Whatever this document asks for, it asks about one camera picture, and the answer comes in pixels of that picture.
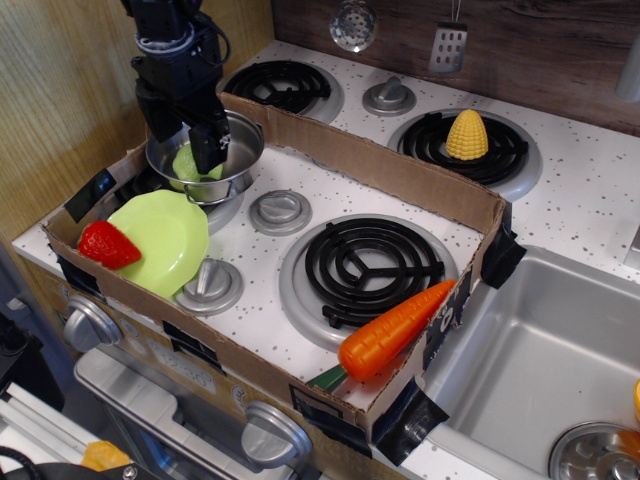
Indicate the silver bowl in sink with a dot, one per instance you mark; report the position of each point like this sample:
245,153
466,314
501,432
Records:
595,450

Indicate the left silver oven knob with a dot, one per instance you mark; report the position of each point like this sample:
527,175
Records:
88,326

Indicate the black tape at right corner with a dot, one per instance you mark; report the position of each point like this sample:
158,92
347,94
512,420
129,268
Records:
503,254

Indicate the red toy strawberry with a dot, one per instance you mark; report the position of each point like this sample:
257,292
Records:
104,243

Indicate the black tape at left corner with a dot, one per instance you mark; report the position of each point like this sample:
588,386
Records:
89,195

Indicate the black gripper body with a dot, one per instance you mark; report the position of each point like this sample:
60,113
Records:
186,64

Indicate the hanging silver slotted spatula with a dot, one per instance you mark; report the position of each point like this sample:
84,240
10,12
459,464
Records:
449,43

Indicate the front silver stove knob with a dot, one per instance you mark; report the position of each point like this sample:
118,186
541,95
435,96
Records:
216,287

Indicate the yellow toy corn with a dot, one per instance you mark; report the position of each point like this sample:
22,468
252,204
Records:
467,139

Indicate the brown cardboard fence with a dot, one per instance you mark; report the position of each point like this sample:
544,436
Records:
340,174

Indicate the right silver oven knob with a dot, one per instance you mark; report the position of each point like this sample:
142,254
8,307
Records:
271,439

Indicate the light green plastic plate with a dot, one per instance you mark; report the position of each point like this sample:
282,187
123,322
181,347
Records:
172,235

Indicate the small steel pot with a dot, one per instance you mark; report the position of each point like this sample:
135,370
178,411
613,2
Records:
238,171

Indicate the orange object bottom left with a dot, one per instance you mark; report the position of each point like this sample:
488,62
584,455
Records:
102,455

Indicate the green toy broccoli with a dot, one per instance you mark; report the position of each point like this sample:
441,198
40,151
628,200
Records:
185,169

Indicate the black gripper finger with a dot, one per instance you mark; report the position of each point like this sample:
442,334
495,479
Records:
160,113
209,144

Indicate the silver toy sink basin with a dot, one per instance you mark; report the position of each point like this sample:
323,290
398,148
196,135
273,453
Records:
557,345

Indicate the back left black burner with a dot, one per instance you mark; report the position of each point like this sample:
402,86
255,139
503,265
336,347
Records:
296,87

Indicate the silver oven door handle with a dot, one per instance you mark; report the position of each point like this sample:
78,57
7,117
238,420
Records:
170,430

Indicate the black tape at corner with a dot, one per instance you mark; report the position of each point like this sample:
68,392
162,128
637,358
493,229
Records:
89,195
503,254
406,423

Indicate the back right black burner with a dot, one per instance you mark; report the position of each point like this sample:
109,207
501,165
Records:
511,168

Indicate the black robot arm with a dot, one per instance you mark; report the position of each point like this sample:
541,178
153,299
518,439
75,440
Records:
173,14

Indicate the silver oven knob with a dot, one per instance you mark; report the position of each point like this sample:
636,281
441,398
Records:
88,326
271,439

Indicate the silver stove knob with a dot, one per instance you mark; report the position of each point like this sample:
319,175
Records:
280,213
389,99
216,287

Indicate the black tape at front corner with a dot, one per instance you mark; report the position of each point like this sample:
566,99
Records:
406,423

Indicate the front right black burner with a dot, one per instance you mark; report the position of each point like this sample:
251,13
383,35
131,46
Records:
346,272

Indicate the centre silver stove knob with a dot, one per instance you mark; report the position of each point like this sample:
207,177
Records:
280,213

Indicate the yellow object right edge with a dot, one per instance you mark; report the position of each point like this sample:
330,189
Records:
636,398

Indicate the silver faucet post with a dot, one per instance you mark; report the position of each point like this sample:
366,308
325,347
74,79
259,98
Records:
628,85

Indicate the orange toy carrot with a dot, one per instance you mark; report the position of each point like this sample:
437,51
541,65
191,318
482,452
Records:
367,351

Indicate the hanging silver strainer ladle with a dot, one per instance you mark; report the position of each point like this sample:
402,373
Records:
353,25

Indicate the back silver stove knob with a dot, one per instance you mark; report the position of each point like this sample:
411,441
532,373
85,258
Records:
389,99

